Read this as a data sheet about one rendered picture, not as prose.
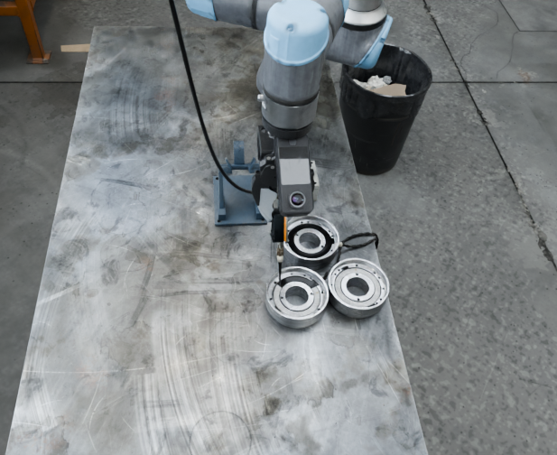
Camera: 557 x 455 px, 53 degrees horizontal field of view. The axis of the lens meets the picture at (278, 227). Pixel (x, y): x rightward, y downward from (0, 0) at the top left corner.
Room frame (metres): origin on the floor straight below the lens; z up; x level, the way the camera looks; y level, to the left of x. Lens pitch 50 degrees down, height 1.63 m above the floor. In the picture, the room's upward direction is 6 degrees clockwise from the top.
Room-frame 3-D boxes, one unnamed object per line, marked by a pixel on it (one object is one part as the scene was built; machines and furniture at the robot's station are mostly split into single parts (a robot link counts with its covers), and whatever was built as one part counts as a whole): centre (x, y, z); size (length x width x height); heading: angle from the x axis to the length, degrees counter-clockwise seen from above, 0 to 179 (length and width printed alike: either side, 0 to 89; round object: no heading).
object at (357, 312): (0.55, -0.15, 0.82); 0.10 x 0.10 x 0.04
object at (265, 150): (0.62, 0.00, 1.07); 0.09 x 0.08 x 0.12; 11
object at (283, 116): (0.62, 0.01, 1.15); 0.08 x 0.08 x 0.05
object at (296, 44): (0.62, 0.00, 1.23); 0.09 x 0.08 x 0.11; 166
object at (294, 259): (0.64, -0.06, 0.82); 0.10 x 0.10 x 0.04
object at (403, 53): (1.81, -0.34, 0.21); 0.34 x 0.34 x 0.43
